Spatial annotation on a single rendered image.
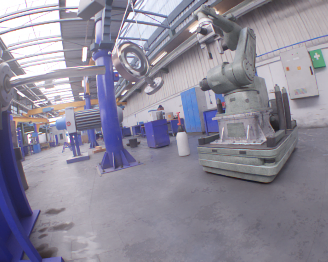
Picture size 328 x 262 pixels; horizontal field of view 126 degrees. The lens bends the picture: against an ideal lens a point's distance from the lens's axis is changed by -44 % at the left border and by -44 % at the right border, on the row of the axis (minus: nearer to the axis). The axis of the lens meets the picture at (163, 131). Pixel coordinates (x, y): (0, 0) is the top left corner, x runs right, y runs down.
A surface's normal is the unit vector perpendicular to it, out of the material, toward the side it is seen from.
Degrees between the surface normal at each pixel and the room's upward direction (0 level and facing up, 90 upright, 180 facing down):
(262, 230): 0
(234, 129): 90
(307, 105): 90
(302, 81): 90
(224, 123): 90
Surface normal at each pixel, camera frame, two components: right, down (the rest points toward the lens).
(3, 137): 0.52, -0.04
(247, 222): -0.16, -0.99
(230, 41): -0.55, 0.77
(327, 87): -0.85, 0.16
